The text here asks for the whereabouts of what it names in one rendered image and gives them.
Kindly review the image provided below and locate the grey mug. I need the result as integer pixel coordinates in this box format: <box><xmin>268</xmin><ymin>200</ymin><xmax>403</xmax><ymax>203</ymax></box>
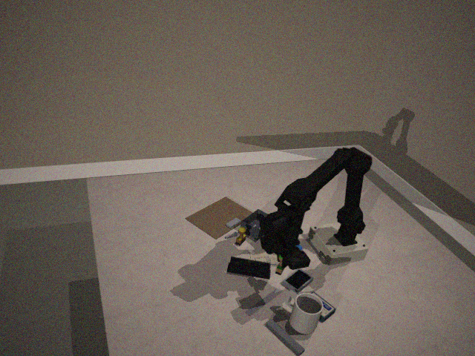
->
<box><xmin>285</xmin><ymin>289</ymin><xmax>324</xmax><ymax>334</ymax></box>

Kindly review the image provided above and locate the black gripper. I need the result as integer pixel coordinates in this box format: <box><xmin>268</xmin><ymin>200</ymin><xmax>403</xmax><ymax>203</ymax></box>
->
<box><xmin>277</xmin><ymin>229</ymin><xmax>310</xmax><ymax>270</ymax></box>

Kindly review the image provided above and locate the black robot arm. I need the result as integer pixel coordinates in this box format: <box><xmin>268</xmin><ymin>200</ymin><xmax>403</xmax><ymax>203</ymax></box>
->
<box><xmin>260</xmin><ymin>147</ymin><xmax>373</xmax><ymax>254</ymax></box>

